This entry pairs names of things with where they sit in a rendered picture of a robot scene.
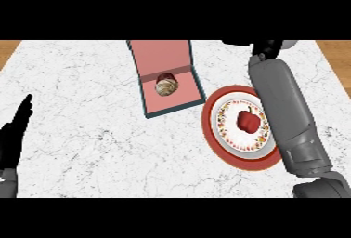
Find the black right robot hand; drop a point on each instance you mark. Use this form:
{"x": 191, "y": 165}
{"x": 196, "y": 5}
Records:
{"x": 267, "y": 46}

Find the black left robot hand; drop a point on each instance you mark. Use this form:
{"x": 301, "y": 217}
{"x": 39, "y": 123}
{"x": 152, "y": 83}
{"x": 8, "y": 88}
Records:
{"x": 8, "y": 142}

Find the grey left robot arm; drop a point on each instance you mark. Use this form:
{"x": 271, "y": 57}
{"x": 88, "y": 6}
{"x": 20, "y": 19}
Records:
{"x": 6, "y": 184}

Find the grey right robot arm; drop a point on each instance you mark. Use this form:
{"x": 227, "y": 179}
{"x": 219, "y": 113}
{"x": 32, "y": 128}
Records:
{"x": 284, "y": 108}

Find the pink cardboard box teal edges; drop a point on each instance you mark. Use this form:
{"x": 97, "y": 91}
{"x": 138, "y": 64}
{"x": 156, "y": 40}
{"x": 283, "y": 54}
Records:
{"x": 159, "y": 55}

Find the white plate patterned rim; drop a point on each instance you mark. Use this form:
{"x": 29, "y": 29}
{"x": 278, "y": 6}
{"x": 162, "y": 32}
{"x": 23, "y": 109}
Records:
{"x": 230, "y": 130}

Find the red bell pepper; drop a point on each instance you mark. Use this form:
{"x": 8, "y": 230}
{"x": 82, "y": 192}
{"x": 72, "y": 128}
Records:
{"x": 249, "y": 121}

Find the red round placemat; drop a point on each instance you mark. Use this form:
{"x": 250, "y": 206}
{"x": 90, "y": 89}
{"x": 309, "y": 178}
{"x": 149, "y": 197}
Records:
{"x": 208, "y": 124}

